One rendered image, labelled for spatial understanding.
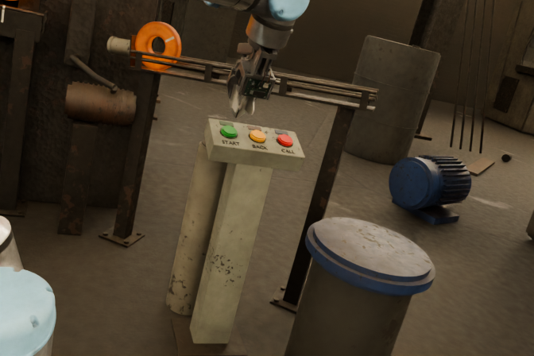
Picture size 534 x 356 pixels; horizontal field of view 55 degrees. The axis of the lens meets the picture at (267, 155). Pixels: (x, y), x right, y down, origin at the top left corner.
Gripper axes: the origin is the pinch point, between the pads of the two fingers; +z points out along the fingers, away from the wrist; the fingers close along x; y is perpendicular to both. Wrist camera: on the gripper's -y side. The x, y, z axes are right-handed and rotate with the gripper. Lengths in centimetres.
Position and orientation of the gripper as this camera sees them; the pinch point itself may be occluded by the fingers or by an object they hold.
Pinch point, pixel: (236, 110)
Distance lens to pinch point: 123.3
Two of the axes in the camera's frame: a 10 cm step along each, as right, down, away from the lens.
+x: 9.3, 1.2, 3.6
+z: -3.2, 7.6, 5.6
